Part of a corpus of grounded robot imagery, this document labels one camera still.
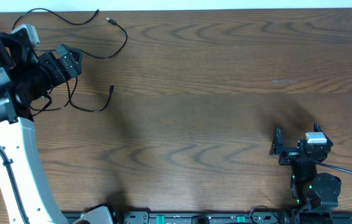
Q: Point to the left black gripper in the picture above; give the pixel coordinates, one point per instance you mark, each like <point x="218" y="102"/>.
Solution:
<point x="55" y="69"/>

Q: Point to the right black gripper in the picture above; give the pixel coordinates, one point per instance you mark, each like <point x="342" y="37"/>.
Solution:
<point x="290" y="154"/>

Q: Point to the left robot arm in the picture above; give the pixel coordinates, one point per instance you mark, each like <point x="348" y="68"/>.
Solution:
<point x="25" y="77"/>

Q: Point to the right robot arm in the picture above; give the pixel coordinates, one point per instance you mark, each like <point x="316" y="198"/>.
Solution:
<point x="316" y="193"/>

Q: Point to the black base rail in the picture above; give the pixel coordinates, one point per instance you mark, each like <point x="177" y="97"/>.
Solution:
<point x="259" y="214"/>

